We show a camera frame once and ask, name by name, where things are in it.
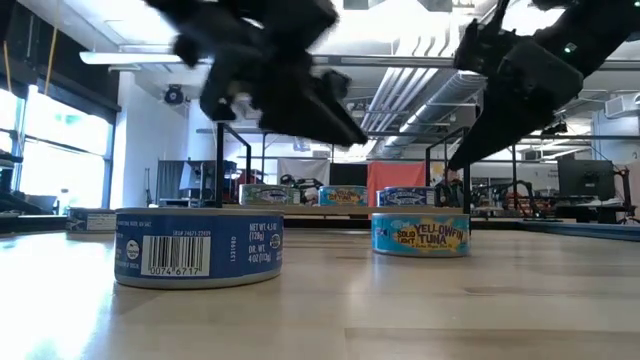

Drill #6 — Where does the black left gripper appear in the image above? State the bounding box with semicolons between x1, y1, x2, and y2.
200;39;370;148

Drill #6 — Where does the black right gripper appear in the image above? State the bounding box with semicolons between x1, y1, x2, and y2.
447;39;584;171

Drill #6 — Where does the teal yellowfin tuna can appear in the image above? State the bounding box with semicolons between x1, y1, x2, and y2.
317;185;369;208
370;212;472;259

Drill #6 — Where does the green tuna can silver lid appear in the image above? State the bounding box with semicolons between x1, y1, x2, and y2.
238;183;302;207

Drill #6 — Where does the dark blue albacore tuna can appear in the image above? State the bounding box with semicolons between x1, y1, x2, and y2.
113;206;285;291
375;186;437;208
66;208;118;234

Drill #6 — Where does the white hanging cloth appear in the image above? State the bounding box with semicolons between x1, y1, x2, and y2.
277;158;331;186

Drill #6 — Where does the black cloth panel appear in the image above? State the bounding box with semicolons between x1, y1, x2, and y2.
329;163;369;187

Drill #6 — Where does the person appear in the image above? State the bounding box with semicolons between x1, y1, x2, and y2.
438;168;465;207

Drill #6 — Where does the orange hanging cloth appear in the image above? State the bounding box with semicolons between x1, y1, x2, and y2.
367;160;428;190

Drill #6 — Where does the black computer monitor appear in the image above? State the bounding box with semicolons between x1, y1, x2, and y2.
557;158;617;202

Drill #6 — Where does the black standing desk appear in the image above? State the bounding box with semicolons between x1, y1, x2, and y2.
554;199;637;224

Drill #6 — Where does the round black ceiling device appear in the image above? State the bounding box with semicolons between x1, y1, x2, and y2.
163;83;185;107

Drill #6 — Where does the dark grey partition panel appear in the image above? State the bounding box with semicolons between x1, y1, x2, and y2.
155;159;187;206

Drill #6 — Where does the long white ceiling light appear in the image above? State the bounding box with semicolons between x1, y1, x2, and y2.
78;50;184;66

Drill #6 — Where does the large bright window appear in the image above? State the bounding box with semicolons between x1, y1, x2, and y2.
0;82;119;211

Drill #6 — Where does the black metal background frame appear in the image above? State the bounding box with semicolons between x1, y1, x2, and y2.
259;130;640;221

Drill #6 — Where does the silver ceiling air duct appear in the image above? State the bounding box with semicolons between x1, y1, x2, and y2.
359;34;489;151

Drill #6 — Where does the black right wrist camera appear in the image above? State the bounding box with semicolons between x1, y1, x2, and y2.
452;0;521;76

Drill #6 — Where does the white wall air conditioner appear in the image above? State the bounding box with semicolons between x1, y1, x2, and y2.
603;92;640;120

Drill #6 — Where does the yellow hanging strap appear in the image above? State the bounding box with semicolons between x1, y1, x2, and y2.
43;27;59;96
2;39;12;94

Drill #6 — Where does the black aluminium table frame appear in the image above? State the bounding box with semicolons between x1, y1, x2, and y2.
0;213;640;244

